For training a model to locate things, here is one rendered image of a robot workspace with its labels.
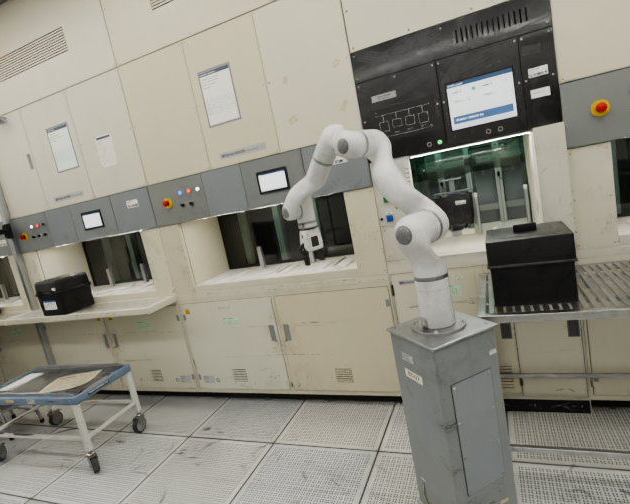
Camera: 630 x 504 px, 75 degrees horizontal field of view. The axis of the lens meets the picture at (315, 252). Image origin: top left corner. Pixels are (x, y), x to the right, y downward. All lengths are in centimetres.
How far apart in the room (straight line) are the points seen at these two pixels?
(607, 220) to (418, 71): 109
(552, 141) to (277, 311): 171
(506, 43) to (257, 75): 125
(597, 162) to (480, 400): 117
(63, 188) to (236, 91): 162
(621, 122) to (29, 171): 372
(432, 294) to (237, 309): 157
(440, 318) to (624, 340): 110
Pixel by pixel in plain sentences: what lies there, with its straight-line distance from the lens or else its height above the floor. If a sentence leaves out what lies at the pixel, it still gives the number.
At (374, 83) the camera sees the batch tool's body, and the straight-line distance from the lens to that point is 225.
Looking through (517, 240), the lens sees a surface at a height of 101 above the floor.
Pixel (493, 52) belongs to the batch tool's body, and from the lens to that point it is 220.
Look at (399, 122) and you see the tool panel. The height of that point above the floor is 157.
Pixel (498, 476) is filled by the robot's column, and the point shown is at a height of 20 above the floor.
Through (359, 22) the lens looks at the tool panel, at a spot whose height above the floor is 208.
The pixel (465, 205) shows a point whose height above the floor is 105.
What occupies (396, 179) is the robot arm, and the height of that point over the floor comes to 131.
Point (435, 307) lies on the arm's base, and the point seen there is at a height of 85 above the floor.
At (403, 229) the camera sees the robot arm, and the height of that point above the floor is 115.
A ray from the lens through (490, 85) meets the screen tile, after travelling 218.
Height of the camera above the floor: 134
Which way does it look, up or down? 9 degrees down
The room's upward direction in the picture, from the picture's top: 11 degrees counter-clockwise
